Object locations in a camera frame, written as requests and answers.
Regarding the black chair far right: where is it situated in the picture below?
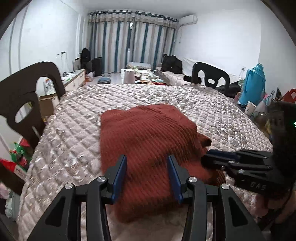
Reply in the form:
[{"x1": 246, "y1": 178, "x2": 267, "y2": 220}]
[{"x1": 183, "y1": 62, "x2": 230, "y2": 91}]

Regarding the beige sofa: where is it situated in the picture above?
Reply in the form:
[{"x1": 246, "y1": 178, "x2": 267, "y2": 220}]
[{"x1": 155, "y1": 67, "x2": 191, "y2": 86}]

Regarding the black bag by curtain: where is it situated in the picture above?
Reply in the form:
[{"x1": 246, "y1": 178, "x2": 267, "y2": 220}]
[{"x1": 80, "y1": 48, "x2": 92, "y2": 74}]

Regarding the right hand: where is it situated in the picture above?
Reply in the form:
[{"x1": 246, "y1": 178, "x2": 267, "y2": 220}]
[{"x1": 258, "y1": 186, "x2": 295, "y2": 223}]

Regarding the black backpack on sofa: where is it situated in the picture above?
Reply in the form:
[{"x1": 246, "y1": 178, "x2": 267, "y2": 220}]
[{"x1": 161, "y1": 54, "x2": 183, "y2": 74}]

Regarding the white air conditioner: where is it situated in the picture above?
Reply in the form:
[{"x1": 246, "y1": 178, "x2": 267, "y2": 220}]
[{"x1": 179, "y1": 15, "x2": 198, "y2": 26}]

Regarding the blue thermos jug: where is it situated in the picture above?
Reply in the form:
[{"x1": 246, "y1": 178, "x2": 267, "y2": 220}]
[{"x1": 238, "y1": 63, "x2": 266, "y2": 106}]

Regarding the rust red knit sweater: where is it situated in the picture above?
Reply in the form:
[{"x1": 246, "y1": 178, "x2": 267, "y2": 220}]
[{"x1": 100, "y1": 104, "x2": 225, "y2": 223}]

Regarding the white low cabinet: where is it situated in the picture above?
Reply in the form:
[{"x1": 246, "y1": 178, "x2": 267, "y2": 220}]
[{"x1": 43, "y1": 69, "x2": 86, "y2": 93}]

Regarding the beige quilted table cover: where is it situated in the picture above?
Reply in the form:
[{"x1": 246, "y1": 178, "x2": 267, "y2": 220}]
[{"x1": 17, "y1": 84, "x2": 272, "y2": 240}]

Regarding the red gift bag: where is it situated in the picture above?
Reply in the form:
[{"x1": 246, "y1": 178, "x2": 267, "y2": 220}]
[{"x1": 282, "y1": 88, "x2": 296, "y2": 103}]

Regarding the blue round stool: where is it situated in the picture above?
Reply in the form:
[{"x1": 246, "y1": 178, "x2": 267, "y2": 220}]
[{"x1": 97, "y1": 77, "x2": 111, "y2": 84}]

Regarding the striped blue beige curtain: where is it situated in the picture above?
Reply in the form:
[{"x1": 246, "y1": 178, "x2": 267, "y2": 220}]
[{"x1": 87, "y1": 9, "x2": 178, "y2": 73}]

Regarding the white paper cup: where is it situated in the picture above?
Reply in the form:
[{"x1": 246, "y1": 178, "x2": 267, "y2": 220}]
[{"x1": 244, "y1": 101, "x2": 256, "y2": 116}]

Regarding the dark chair left side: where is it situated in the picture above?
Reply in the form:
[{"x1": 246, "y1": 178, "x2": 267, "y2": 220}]
[{"x1": 1, "y1": 61, "x2": 65, "y2": 149}]

